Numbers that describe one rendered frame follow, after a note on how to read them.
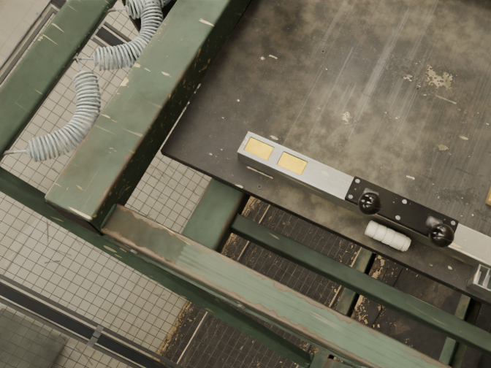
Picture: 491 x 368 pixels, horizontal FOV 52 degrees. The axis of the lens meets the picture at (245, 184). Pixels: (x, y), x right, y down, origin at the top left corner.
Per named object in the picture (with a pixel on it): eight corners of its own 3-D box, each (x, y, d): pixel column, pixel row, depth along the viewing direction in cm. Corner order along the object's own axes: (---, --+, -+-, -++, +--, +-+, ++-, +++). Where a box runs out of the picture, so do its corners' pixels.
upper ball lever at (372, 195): (375, 208, 93) (375, 221, 80) (356, 199, 94) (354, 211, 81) (384, 189, 92) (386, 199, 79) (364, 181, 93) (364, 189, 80)
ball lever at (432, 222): (438, 236, 91) (448, 254, 78) (418, 227, 91) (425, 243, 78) (447, 217, 90) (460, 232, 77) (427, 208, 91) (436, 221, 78)
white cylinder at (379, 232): (362, 236, 94) (402, 254, 93) (366, 231, 91) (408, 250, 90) (368, 222, 95) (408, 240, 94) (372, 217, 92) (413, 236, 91)
